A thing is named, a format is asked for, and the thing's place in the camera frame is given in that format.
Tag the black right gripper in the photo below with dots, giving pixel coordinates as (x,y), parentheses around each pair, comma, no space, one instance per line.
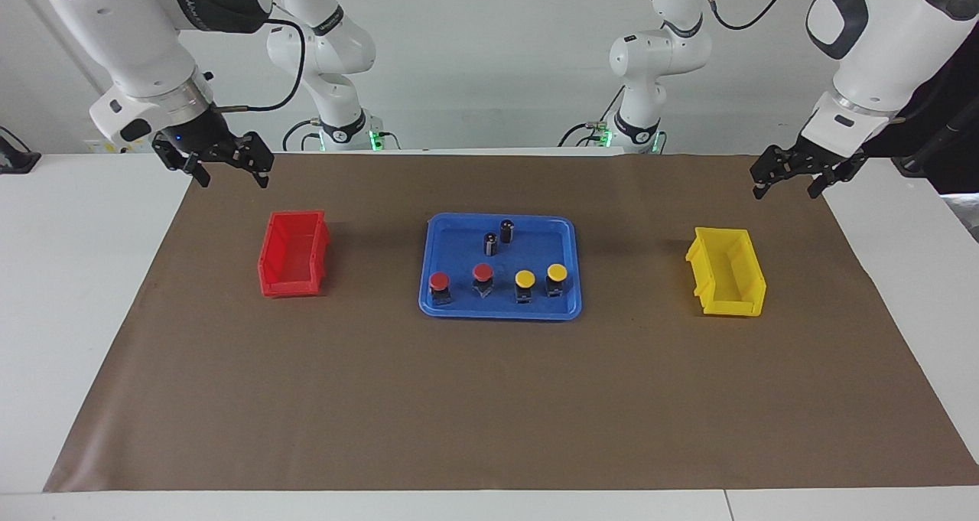
(206,142)

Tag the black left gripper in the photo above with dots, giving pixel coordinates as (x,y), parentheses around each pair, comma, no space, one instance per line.
(811,157)

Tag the red push button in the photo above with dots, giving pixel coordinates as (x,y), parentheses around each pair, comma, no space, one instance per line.
(439,282)
(482,274)

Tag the yellow push button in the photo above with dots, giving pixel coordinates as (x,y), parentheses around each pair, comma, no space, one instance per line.
(557,274)
(525,280)

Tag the red plastic bin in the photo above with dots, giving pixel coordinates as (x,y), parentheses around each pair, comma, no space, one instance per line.
(294,257)

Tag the yellow plastic bin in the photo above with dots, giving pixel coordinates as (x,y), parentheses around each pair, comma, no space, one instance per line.
(726,276)

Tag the green lit base connector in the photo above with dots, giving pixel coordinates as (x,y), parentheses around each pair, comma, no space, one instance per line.
(381,140)
(600,135)

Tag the black stand equipment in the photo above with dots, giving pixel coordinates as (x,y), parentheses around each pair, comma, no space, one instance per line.
(948,115)

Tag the blue plastic tray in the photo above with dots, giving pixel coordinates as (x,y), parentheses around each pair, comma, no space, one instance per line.
(459,295)

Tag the black cylindrical component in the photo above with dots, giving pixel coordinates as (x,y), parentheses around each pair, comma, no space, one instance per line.
(489,244)
(506,230)

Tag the brown paper table mat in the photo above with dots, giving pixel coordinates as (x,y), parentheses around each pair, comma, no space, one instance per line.
(489,398)

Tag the white wall socket box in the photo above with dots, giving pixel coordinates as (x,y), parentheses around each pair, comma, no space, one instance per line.
(103,146)

